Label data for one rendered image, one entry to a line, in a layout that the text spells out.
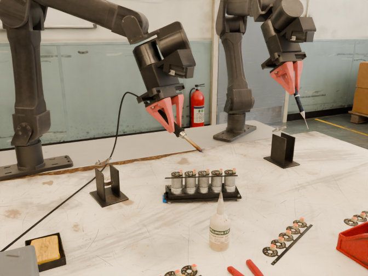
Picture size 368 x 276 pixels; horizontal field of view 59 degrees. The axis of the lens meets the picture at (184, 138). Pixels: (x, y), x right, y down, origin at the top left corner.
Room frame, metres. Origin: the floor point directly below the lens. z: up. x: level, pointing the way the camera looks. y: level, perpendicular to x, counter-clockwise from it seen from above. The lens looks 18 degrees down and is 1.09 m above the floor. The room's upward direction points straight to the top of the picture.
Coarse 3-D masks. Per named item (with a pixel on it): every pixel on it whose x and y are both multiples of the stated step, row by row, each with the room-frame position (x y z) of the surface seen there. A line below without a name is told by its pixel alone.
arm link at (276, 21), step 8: (256, 0) 0.93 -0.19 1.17; (280, 0) 0.85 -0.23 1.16; (288, 0) 0.84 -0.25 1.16; (296, 0) 0.84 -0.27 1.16; (256, 8) 0.93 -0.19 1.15; (272, 8) 0.89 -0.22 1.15; (280, 8) 0.83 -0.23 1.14; (288, 8) 0.82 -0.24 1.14; (296, 8) 0.83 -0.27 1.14; (256, 16) 0.92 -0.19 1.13; (264, 16) 0.92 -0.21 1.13; (272, 16) 0.87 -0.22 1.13; (280, 16) 0.83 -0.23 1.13; (288, 16) 0.82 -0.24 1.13; (296, 16) 0.82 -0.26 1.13; (272, 24) 0.86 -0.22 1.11; (280, 24) 0.85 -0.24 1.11; (288, 24) 0.84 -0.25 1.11
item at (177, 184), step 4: (172, 176) 0.62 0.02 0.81; (180, 176) 0.61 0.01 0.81; (172, 180) 0.62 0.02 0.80; (176, 180) 0.61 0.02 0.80; (180, 180) 0.61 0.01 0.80; (172, 184) 0.62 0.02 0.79; (176, 184) 0.61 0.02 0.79; (180, 184) 0.61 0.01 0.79; (172, 188) 0.62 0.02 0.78; (176, 188) 0.61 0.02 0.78; (180, 188) 0.61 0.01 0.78; (172, 192) 0.62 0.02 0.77; (176, 192) 0.61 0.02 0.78; (180, 192) 0.61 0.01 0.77
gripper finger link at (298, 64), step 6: (282, 54) 0.83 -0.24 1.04; (288, 54) 0.84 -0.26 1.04; (294, 54) 0.84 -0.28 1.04; (276, 60) 0.83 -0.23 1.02; (282, 60) 0.82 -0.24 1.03; (288, 60) 0.82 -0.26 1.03; (294, 60) 0.83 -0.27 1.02; (300, 60) 0.84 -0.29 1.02; (294, 66) 0.84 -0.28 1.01; (300, 66) 0.83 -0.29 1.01; (300, 72) 0.83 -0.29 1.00; (288, 84) 0.85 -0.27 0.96
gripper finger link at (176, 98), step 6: (162, 90) 0.70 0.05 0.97; (168, 90) 0.71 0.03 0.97; (174, 90) 0.73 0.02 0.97; (156, 96) 0.70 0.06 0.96; (162, 96) 0.69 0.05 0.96; (168, 96) 0.70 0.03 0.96; (174, 96) 0.73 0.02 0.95; (180, 96) 0.73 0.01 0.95; (174, 102) 0.73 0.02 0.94; (180, 102) 0.73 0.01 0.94; (162, 108) 0.76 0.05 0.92; (180, 108) 0.73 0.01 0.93; (180, 114) 0.72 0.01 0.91; (174, 120) 0.74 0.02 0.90; (180, 120) 0.72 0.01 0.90
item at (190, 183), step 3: (186, 180) 0.62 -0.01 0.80; (189, 180) 0.61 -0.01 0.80; (192, 180) 0.62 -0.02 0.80; (195, 180) 0.62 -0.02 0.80; (186, 183) 0.62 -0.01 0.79; (189, 183) 0.61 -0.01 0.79; (192, 183) 0.62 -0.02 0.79; (195, 183) 0.62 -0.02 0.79; (186, 186) 0.62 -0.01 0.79; (189, 186) 0.61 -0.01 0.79; (192, 186) 0.62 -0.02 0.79; (195, 186) 0.62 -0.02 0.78; (186, 189) 0.62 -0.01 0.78; (189, 189) 0.61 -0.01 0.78; (192, 189) 0.62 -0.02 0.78; (195, 189) 0.62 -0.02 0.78; (186, 192) 0.62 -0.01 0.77; (189, 192) 0.61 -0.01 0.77; (192, 192) 0.62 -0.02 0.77; (195, 192) 0.62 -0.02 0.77
